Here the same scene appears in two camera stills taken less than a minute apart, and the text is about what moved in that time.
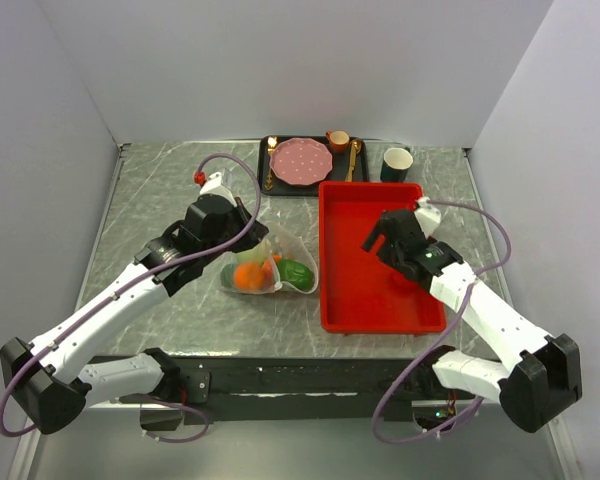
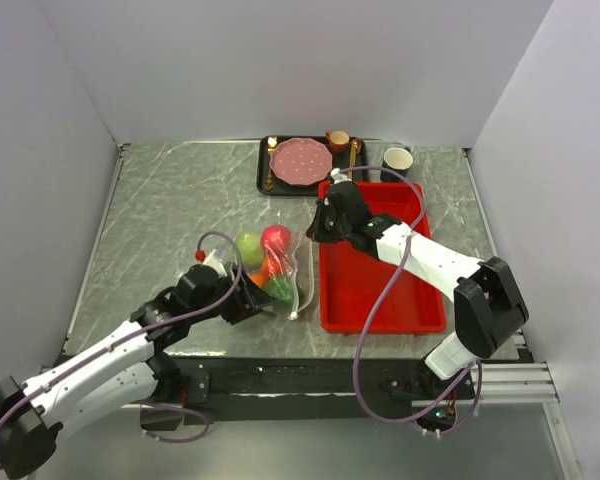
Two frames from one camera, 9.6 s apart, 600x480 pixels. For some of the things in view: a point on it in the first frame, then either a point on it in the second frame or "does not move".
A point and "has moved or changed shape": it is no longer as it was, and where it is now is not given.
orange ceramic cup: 339,140 does not move
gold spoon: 355,148 does not move
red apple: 398,282 to 276,240
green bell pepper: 296,272 to 280,288
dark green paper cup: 396,164 does not move
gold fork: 271,141 does not move
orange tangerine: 248,277 has moved or changed shape
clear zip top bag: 280,258 has moved or changed shape
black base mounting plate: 304,388 does not move
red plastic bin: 363,292 does not move
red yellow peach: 267,270 does not move
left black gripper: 239,212 to 244,300
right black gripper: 371,238 to 315,232
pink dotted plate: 300,161 does not move
